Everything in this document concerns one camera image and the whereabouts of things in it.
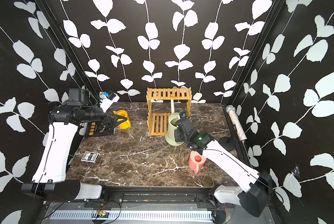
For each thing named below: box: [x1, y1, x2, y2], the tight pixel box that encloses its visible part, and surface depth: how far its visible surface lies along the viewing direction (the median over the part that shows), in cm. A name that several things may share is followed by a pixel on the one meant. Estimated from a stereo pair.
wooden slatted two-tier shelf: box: [146, 86, 193, 137], surface depth 103 cm
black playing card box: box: [80, 151, 100, 164], surface depth 90 cm
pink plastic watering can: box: [187, 150, 207, 175], surface depth 80 cm
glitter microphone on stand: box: [218, 105, 248, 152], surface depth 83 cm
